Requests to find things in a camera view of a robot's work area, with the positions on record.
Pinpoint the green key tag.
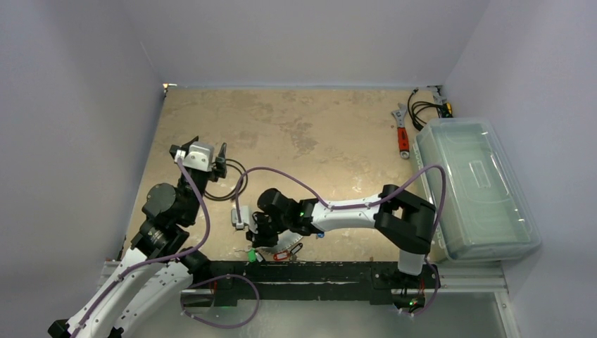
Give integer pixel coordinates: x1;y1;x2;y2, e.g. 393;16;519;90
247;249;258;263

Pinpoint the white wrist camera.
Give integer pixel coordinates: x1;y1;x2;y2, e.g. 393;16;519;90
172;141;214;173
231;206;258;234

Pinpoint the red handled adjustable wrench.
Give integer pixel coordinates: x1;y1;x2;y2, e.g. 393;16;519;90
391;104;410;159

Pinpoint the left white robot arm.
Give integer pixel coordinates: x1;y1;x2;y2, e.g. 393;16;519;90
48;137;227;337

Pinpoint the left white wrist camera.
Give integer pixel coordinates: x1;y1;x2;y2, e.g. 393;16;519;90
172;141;214;173

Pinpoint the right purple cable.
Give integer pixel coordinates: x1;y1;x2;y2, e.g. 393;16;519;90
233;163;448;318

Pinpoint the black cable bundle in corner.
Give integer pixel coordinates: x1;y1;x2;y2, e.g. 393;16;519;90
407;88;454;130

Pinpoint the key with black tag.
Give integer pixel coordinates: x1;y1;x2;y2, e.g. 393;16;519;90
289;242;303;258

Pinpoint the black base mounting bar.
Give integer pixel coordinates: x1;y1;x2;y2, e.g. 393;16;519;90
200;261;441;307

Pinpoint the metal key organizer ring plate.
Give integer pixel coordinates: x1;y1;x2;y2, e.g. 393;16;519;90
257;232;303;256

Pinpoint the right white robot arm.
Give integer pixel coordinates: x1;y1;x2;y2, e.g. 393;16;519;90
231;184;437;287

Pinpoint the red key tag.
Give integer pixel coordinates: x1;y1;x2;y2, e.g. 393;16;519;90
273;251;291;261

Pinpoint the clear plastic storage bin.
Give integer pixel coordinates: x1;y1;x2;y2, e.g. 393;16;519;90
413;118;541;263

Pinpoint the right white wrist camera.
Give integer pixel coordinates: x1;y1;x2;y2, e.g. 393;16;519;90
231;206;258;234

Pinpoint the coiled black usb cable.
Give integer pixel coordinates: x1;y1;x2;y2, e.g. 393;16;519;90
203;158;249;202

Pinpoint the aluminium frame rail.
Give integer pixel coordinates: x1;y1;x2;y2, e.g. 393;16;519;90
91;261;520;337

